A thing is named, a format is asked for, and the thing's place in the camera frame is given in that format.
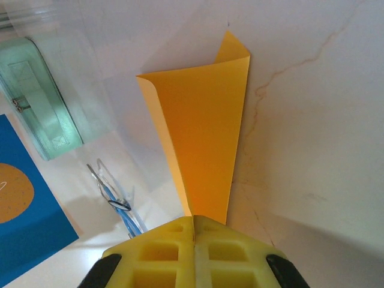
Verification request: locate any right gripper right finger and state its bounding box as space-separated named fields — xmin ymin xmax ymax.
xmin=193 ymin=214 xmax=311 ymax=288

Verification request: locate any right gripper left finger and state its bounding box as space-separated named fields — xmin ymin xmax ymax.
xmin=77 ymin=215 xmax=196 ymax=288

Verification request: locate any orange square paper sheet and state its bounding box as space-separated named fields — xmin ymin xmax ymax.
xmin=136 ymin=29 xmax=251 ymax=226

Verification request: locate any blue tube stethoscope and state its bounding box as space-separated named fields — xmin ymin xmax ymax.
xmin=86 ymin=158 xmax=148 ymax=239

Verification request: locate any mint green zip case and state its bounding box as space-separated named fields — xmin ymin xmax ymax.
xmin=0 ymin=36 xmax=85 ymax=162

